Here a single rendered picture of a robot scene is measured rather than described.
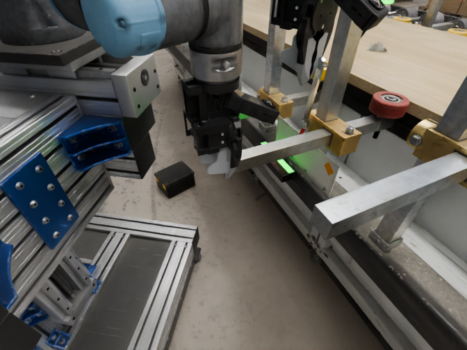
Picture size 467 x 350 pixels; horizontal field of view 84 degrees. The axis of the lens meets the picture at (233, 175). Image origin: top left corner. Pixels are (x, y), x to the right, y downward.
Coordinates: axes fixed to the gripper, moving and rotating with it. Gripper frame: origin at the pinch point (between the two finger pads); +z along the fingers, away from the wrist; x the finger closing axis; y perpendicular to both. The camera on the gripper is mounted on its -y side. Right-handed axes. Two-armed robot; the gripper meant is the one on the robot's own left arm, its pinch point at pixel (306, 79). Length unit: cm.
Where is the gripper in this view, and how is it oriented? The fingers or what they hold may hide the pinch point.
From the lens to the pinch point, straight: 53.8
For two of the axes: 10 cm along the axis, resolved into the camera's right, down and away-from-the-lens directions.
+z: -0.1, 7.4, 6.7
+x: -7.1, 4.7, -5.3
